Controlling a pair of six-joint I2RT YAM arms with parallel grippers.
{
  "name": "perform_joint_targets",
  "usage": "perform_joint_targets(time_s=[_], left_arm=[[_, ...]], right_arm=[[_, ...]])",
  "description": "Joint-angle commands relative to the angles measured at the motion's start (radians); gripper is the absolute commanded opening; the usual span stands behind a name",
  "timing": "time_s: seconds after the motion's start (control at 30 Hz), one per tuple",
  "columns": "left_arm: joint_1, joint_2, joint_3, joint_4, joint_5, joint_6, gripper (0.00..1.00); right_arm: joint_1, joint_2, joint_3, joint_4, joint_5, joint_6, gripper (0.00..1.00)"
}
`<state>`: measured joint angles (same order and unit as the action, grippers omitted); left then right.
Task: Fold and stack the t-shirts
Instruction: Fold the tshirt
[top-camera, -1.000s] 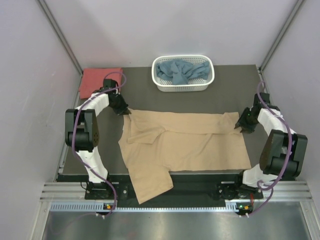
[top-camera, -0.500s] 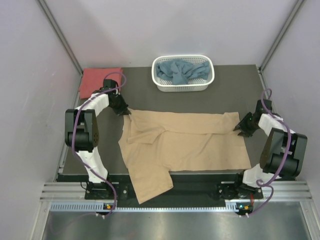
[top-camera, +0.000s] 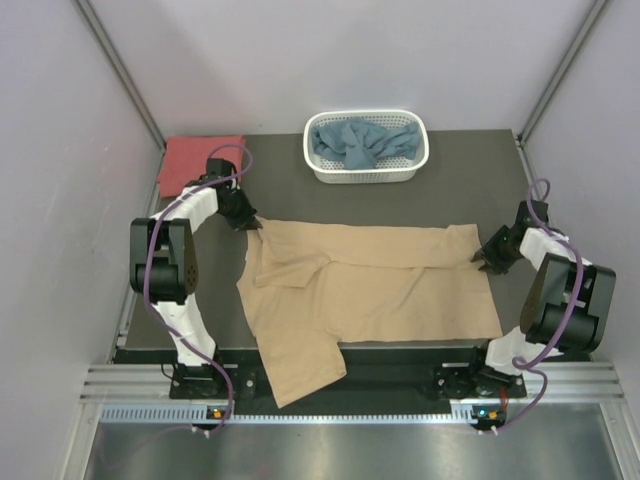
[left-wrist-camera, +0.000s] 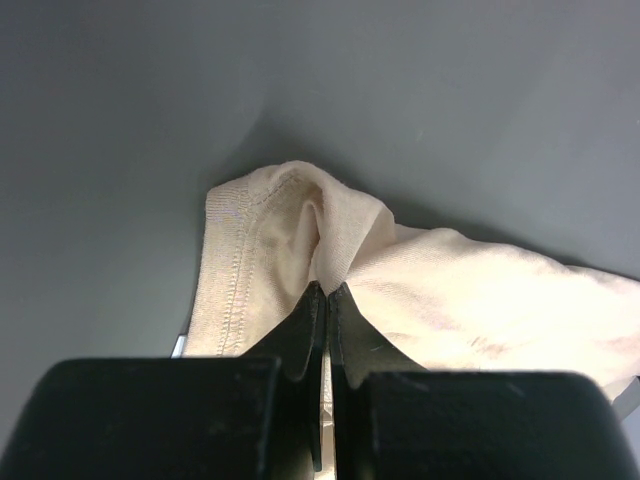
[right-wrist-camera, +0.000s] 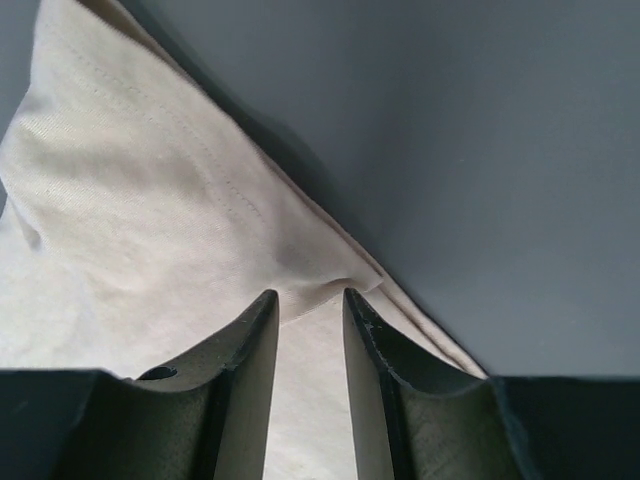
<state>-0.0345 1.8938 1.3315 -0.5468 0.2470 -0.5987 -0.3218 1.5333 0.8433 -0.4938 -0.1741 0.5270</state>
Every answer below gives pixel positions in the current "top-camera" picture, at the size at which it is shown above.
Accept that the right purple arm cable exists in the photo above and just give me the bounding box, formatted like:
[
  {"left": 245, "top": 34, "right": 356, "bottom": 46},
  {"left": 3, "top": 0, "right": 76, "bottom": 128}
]
[{"left": 492, "top": 177, "right": 584, "bottom": 435}]

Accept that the folded red t shirt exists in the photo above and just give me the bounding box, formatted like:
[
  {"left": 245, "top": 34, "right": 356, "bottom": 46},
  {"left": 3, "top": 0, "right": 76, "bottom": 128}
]
[{"left": 157, "top": 136, "right": 246, "bottom": 199}]

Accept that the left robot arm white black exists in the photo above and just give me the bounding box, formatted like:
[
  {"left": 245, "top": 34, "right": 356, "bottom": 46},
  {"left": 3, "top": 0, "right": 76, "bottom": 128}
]
[{"left": 129, "top": 157, "right": 261, "bottom": 397}]

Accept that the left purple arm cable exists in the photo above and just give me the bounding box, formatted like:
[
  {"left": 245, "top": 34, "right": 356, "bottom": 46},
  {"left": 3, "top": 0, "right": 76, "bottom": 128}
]
[{"left": 142, "top": 142, "right": 254, "bottom": 436}]

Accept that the aluminium corner post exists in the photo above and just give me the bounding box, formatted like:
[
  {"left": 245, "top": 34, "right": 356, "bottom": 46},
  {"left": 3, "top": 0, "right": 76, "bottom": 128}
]
[
  {"left": 74, "top": 0, "right": 167, "bottom": 151},
  {"left": 517, "top": 0, "right": 614, "bottom": 146}
]

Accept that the aluminium front frame rail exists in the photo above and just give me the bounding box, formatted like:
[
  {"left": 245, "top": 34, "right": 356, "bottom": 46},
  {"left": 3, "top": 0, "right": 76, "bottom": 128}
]
[{"left": 80, "top": 361, "right": 626, "bottom": 403}]

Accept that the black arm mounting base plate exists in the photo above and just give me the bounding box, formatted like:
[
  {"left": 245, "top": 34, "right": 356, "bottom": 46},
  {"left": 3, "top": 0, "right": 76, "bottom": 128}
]
[{"left": 167, "top": 346, "right": 526, "bottom": 414}]

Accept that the white perforated plastic basket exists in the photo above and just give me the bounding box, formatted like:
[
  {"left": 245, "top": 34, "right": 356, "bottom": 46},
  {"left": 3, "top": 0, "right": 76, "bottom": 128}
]
[{"left": 303, "top": 109, "right": 430, "bottom": 184}]

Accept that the left aluminium corner post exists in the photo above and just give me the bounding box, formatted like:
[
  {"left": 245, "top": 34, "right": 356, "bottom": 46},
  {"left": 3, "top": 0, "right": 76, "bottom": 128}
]
[{"left": 74, "top": 0, "right": 167, "bottom": 151}]

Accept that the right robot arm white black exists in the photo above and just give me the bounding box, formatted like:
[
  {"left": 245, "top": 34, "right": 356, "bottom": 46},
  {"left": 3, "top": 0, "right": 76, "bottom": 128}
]
[{"left": 466, "top": 200, "right": 616, "bottom": 396}]

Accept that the white slotted cable duct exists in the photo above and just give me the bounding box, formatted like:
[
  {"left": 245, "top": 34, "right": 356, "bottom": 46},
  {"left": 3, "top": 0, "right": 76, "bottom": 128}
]
[{"left": 100, "top": 404, "right": 505, "bottom": 426}]

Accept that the beige t shirt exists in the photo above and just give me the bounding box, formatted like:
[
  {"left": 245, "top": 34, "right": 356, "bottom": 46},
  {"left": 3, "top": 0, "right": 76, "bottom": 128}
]
[{"left": 237, "top": 220, "right": 502, "bottom": 408}]

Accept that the crumpled blue t shirt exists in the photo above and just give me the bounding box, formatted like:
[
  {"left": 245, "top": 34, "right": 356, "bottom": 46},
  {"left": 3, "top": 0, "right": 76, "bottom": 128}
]
[{"left": 310, "top": 118, "right": 421, "bottom": 170}]

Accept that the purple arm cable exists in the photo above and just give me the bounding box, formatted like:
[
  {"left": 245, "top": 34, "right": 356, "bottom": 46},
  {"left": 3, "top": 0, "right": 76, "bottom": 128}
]
[
  {"left": 492, "top": 177, "right": 584, "bottom": 435},
  {"left": 142, "top": 142, "right": 254, "bottom": 436}
]

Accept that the right aluminium corner post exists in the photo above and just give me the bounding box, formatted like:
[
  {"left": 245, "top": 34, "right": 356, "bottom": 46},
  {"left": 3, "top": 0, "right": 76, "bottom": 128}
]
[{"left": 517, "top": 0, "right": 614, "bottom": 146}]

